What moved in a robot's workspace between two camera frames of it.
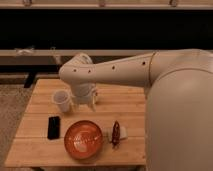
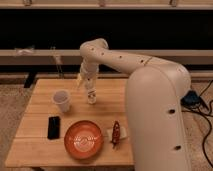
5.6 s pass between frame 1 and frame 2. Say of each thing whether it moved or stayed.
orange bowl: stayed
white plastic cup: stayed
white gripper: moved
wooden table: stayed
